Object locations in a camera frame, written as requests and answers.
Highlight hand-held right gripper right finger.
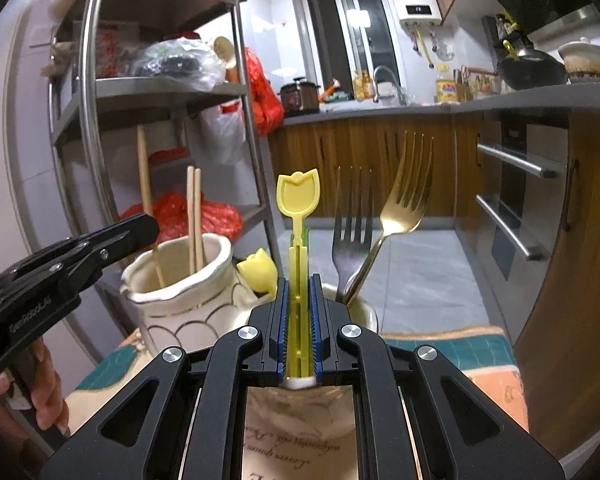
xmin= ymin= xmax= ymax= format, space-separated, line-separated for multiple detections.
xmin=307 ymin=274 xmax=566 ymax=480

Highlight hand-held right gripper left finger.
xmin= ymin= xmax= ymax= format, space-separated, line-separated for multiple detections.
xmin=37 ymin=277 xmax=291 ymax=480

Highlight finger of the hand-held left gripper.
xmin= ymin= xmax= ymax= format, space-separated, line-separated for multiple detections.
xmin=0 ymin=213 xmax=160 ymax=291

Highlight wooden chopstick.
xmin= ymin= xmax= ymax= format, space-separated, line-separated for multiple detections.
xmin=136 ymin=125 xmax=166 ymax=288
xmin=194 ymin=167 xmax=207 ymax=267
xmin=186 ymin=166 xmax=197 ymax=273

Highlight silver fork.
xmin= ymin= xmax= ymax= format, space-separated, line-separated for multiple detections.
xmin=331 ymin=166 xmax=376 ymax=306

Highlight floral ceramic utensil holder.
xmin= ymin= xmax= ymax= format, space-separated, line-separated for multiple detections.
xmin=120 ymin=232 xmax=381 ymax=361

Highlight yellow sealing clip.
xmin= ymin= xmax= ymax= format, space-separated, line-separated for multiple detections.
xmin=276 ymin=171 xmax=322 ymax=391

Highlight gold fork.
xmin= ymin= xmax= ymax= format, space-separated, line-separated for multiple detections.
xmin=342 ymin=131 xmax=435 ymax=306

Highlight person's left hand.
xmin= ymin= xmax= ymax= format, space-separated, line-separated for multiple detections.
xmin=0 ymin=337 xmax=71 ymax=436

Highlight red lidded container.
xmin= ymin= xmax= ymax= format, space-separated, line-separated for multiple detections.
xmin=147 ymin=146 xmax=191 ymax=166

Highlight crumpled red bag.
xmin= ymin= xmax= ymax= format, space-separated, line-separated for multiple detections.
xmin=117 ymin=191 xmax=244 ymax=248

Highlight metal shelf rack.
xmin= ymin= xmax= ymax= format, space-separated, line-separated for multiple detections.
xmin=47 ymin=0 xmax=281 ymax=281

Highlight wooden base cabinets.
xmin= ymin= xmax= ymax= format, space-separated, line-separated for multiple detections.
xmin=267 ymin=112 xmax=456 ymax=233

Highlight white plastic bag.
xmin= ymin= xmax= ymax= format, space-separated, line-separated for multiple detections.
xmin=197 ymin=100 xmax=247 ymax=166

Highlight printed table cloth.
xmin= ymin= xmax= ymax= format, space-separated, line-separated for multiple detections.
xmin=62 ymin=325 xmax=531 ymax=480

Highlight clear bag with dark contents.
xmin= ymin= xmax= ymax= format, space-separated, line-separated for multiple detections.
xmin=130 ymin=35 xmax=226 ymax=92

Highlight brown lumpy item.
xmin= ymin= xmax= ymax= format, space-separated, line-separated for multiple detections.
xmin=42 ymin=40 xmax=78 ymax=78

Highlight clear plastic container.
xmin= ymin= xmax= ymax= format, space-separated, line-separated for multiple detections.
xmin=96 ymin=21 xmax=142 ymax=80

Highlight hanging red plastic bag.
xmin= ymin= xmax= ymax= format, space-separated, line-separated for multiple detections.
xmin=242 ymin=47 xmax=286 ymax=137

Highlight wooden spoon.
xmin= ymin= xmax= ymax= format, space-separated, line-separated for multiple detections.
xmin=212 ymin=36 xmax=238 ymax=83

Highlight dark rice cooker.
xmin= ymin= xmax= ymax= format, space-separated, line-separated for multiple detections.
xmin=279 ymin=76 xmax=322 ymax=118

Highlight built-in steel oven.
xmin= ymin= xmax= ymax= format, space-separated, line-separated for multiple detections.
xmin=452 ymin=107 xmax=571 ymax=341

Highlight amber bottles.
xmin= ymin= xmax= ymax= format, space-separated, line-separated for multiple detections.
xmin=352 ymin=69 xmax=376 ymax=102

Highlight chrome faucet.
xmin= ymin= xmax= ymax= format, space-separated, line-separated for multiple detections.
xmin=372 ymin=65 xmax=408 ymax=106

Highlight yellow oil bottle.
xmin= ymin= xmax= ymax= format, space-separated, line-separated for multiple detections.
xmin=435 ymin=64 xmax=458 ymax=106

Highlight wooden cabinet side panel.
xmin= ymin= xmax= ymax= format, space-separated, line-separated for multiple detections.
xmin=510 ymin=107 xmax=600 ymax=461

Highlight kitchen window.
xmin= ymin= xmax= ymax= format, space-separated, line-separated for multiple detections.
xmin=297 ymin=0 xmax=406 ymax=101

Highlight condiment jars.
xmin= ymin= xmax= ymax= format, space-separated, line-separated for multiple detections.
xmin=457 ymin=65 xmax=502 ymax=102

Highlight grey countertop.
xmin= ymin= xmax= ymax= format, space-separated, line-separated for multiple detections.
xmin=282 ymin=80 xmax=600 ymax=128

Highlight black wok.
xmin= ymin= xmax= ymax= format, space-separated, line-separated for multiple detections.
xmin=496 ymin=45 xmax=568 ymax=92

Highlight white lidded pot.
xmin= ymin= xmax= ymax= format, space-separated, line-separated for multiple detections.
xmin=557 ymin=37 xmax=600 ymax=85

